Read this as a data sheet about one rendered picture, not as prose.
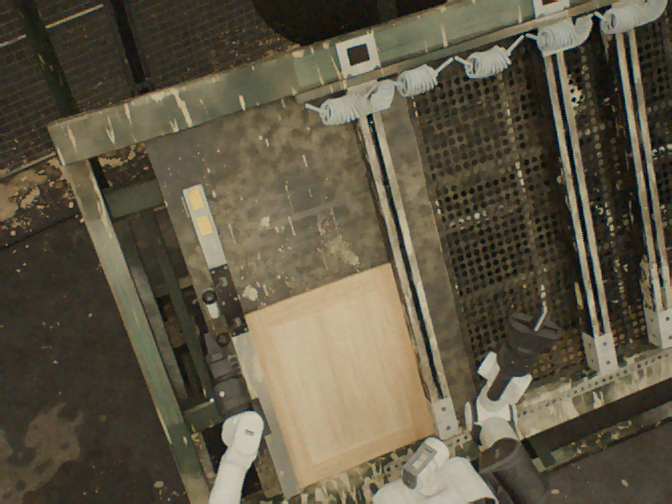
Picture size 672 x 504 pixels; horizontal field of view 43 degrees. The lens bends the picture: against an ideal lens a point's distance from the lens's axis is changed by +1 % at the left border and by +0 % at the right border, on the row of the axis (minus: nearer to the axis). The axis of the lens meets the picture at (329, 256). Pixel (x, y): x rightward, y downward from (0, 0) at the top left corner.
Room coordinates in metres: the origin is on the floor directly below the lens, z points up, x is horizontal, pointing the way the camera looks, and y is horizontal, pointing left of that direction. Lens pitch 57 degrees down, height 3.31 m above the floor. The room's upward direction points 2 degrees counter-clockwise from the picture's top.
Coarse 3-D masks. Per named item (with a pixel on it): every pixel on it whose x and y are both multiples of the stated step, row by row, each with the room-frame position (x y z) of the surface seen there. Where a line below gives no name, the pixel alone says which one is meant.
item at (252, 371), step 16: (208, 208) 1.30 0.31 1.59; (208, 240) 1.24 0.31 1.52; (208, 256) 1.22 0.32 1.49; (224, 256) 1.22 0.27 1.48; (240, 336) 1.08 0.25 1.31; (240, 352) 1.05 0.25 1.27; (256, 368) 1.02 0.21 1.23; (256, 384) 0.99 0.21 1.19; (272, 416) 0.93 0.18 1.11; (272, 432) 0.90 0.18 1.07; (272, 448) 0.86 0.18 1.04; (288, 464) 0.83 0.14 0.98; (288, 480) 0.80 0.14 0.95; (288, 496) 0.76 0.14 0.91
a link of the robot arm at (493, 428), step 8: (512, 408) 0.90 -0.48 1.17; (464, 416) 0.91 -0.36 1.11; (472, 416) 0.88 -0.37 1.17; (496, 416) 0.87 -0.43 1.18; (512, 416) 0.88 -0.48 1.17; (472, 424) 0.86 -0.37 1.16; (480, 424) 0.85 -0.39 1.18; (488, 424) 0.84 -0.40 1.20; (496, 424) 0.84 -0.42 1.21; (504, 424) 0.84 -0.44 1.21; (512, 424) 0.85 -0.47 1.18; (472, 432) 0.84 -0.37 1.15; (480, 432) 0.83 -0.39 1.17; (488, 432) 0.81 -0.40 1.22; (496, 432) 0.80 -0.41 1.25; (504, 432) 0.80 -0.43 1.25; (512, 432) 0.80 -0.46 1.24; (480, 440) 0.82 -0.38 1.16; (488, 440) 0.79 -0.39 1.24
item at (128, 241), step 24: (552, 216) 1.87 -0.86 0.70; (600, 216) 1.87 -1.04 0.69; (624, 216) 2.23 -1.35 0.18; (120, 240) 1.77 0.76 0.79; (144, 288) 1.56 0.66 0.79; (192, 288) 1.97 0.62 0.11; (168, 336) 1.37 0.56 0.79; (480, 336) 1.59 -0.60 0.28; (168, 360) 1.28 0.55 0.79; (600, 432) 1.20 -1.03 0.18; (624, 432) 1.20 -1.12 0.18; (576, 456) 1.11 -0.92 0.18
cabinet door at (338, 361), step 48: (336, 288) 1.21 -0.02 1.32; (384, 288) 1.23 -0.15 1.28; (288, 336) 1.10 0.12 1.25; (336, 336) 1.12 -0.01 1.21; (384, 336) 1.13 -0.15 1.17; (288, 384) 1.01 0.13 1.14; (336, 384) 1.02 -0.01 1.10; (384, 384) 1.04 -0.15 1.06; (288, 432) 0.91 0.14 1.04; (336, 432) 0.92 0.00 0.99; (384, 432) 0.93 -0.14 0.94; (432, 432) 0.95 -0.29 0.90
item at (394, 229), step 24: (360, 72) 1.55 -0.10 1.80; (384, 96) 1.47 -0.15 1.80; (360, 120) 1.49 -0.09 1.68; (360, 144) 1.48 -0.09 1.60; (384, 144) 1.46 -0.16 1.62; (384, 168) 1.43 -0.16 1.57; (384, 192) 1.38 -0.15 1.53; (384, 216) 1.33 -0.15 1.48; (384, 240) 1.32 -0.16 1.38; (408, 240) 1.30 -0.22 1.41; (408, 264) 1.26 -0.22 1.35; (408, 288) 1.21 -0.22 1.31; (408, 312) 1.16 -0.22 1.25; (432, 336) 1.12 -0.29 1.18; (432, 360) 1.08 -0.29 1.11; (432, 384) 1.02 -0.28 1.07; (432, 408) 0.98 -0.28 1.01; (456, 432) 0.93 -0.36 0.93
